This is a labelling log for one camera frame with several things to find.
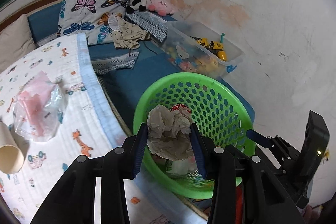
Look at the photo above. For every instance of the clear bag with pink plastic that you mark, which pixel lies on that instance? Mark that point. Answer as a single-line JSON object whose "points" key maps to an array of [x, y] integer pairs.
{"points": [[39, 113]]}

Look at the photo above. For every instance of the cardboard tube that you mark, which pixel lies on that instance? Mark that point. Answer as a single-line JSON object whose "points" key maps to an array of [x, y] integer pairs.
{"points": [[10, 155]]}

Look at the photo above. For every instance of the yellow toy truck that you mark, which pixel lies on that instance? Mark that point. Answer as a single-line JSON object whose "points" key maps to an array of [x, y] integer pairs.
{"points": [[212, 47]]}

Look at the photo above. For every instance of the beige paper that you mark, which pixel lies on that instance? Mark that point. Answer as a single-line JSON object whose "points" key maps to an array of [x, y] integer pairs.
{"points": [[168, 129]]}

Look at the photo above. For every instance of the beige printed clothing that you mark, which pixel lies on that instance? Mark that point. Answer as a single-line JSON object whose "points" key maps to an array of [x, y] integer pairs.
{"points": [[128, 33]]}

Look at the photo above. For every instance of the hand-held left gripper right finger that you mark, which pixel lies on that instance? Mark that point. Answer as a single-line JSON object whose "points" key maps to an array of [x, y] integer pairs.
{"points": [[198, 150]]}

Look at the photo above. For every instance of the large butterfly print pillow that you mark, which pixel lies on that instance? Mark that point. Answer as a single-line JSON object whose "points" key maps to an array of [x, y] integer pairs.
{"points": [[81, 16]]}

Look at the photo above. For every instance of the pink plush toy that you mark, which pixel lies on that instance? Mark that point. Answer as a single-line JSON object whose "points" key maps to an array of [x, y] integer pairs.
{"points": [[161, 6]]}

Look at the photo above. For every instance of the blue sofa bed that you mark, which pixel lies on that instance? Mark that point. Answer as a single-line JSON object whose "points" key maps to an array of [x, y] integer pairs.
{"points": [[136, 77]]}

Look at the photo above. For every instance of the blue white patterned cloth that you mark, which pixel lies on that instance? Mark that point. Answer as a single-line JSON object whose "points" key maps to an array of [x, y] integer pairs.
{"points": [[152, 24]]}

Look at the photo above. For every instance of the white cartoon printed blanket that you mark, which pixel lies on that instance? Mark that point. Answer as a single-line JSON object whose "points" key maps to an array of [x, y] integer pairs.
{"points": [[52, 174]]}

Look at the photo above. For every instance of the grey white patterned cloth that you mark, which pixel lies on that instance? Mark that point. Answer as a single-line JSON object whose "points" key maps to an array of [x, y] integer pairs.
{"points": [[115, 64]]}

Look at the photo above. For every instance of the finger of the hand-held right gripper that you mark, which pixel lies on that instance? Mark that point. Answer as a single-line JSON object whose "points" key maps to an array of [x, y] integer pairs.
{"points": [[257, 137]]}

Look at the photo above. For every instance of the green plastic mesh basket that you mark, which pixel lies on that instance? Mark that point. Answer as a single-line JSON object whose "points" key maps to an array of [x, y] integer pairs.
{"points": [[168, 79]]}

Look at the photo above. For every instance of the beige pillow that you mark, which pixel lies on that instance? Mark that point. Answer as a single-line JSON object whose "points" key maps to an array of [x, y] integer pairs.
{"points": [[15, 43]]}

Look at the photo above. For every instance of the clear plastic storage box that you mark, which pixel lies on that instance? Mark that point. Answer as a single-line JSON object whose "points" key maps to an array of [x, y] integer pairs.
{"points": [[183, 35]]}

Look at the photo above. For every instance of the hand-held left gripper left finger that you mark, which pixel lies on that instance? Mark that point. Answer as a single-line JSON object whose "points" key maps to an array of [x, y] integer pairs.
{"points": [[140, 150]]}

